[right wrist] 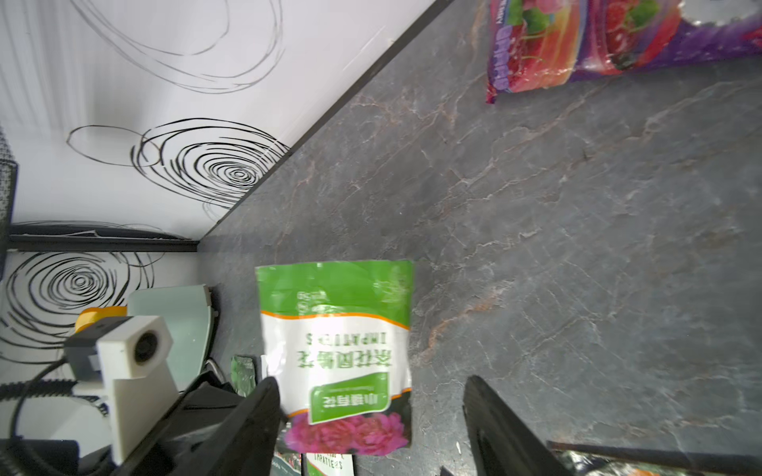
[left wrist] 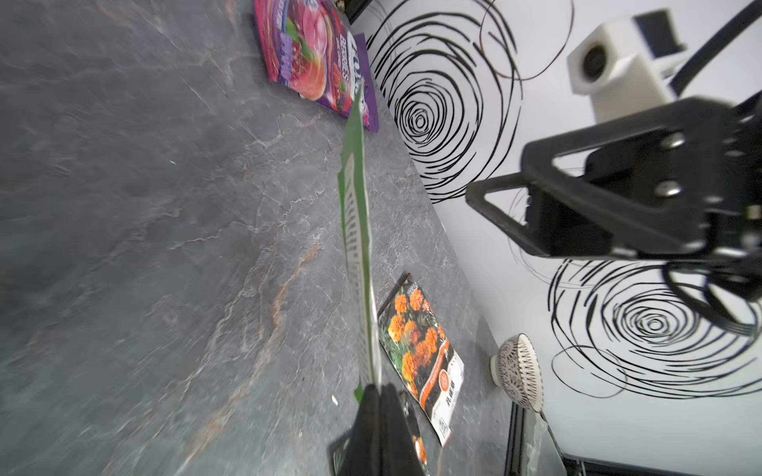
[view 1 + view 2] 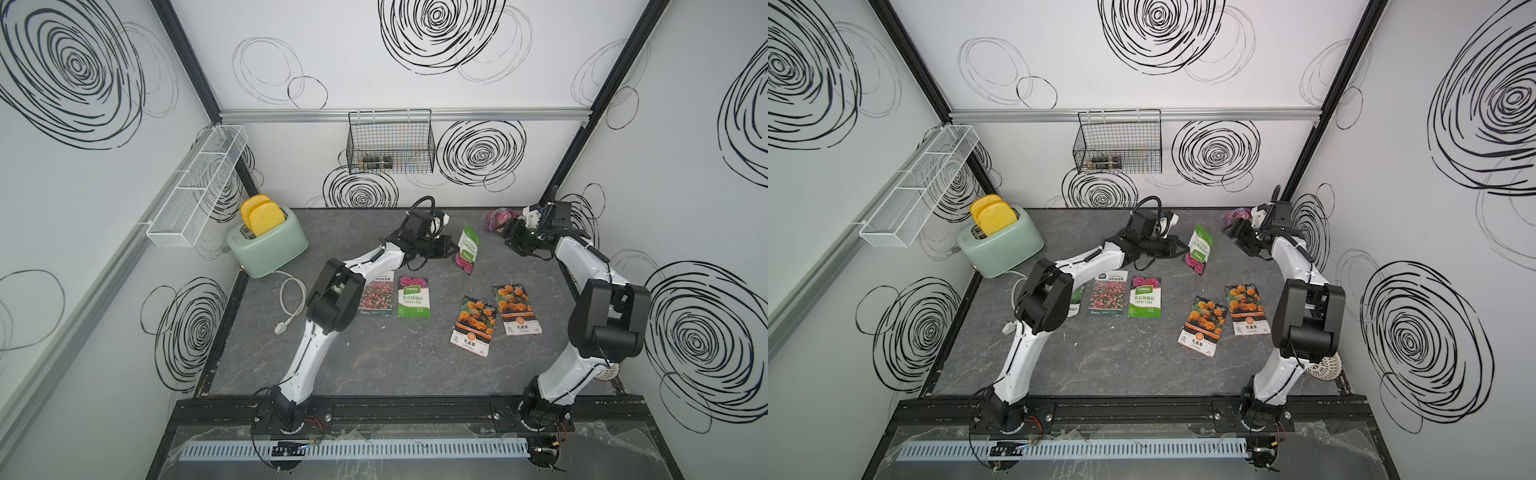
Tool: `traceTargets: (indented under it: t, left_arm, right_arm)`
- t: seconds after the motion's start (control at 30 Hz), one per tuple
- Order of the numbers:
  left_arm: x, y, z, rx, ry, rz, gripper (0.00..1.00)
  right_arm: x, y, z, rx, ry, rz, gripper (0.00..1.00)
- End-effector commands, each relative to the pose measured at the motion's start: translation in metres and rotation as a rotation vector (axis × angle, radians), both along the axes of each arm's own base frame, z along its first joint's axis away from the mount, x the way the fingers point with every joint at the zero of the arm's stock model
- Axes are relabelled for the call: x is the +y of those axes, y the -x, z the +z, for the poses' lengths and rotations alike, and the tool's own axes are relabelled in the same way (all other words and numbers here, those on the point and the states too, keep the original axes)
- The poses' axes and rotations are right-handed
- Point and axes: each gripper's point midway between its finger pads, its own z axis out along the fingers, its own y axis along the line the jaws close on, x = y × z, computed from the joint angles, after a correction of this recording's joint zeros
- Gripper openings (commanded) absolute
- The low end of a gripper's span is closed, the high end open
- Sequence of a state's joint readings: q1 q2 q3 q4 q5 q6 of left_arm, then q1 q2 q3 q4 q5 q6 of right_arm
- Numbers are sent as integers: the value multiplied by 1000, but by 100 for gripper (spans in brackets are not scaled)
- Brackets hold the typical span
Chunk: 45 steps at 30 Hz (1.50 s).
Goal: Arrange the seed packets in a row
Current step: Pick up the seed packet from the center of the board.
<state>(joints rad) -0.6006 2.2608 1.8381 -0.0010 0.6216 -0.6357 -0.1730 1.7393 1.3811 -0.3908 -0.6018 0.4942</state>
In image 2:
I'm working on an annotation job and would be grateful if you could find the white perforated strainer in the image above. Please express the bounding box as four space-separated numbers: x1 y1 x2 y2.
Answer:
489 333 544 414

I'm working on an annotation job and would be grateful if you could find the purple candy bag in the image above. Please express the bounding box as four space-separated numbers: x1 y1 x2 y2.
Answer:
253 0 379 133

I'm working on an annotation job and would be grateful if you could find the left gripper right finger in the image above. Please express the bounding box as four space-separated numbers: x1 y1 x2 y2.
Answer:
380 384 425 476

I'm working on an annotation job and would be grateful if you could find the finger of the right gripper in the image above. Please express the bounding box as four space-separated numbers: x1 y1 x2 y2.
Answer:
466 173 550 256

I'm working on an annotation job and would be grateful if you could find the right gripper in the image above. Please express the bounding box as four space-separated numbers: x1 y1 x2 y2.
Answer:
521 98 761 298

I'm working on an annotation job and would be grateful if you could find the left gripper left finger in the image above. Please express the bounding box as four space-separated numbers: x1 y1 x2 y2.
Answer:
335 385 381 476

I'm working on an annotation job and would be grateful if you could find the impatiens pink flower packet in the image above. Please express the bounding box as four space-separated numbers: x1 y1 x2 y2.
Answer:
337 83 382 401

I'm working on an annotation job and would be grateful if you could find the small marigold seed packet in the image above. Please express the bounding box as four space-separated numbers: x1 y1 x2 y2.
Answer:
378 273 464 445

